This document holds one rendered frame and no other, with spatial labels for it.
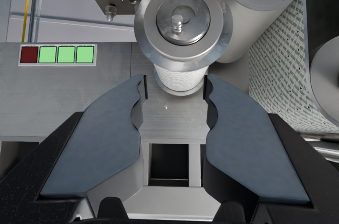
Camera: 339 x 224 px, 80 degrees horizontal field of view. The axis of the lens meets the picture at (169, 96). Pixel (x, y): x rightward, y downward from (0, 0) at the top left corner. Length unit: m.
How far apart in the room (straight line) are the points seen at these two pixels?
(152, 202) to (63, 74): 0.47
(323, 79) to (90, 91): 0.58
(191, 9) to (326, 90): 0.22
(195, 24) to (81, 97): 0.47
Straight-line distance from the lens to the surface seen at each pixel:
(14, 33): 2.34
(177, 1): 0.32
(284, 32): 0.42
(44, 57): 0.76
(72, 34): 2.19
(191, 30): 0.30
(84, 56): 0.70
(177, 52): 0.29
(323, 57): 0.37
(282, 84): 0.41
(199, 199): 0.65
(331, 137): 0.58
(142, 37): 0.32
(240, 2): 0.34
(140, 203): 0.66
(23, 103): 0.78
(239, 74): 0.66
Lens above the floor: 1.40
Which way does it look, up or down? 8 degrees down
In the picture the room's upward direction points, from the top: 179 degrees counter-clockwise
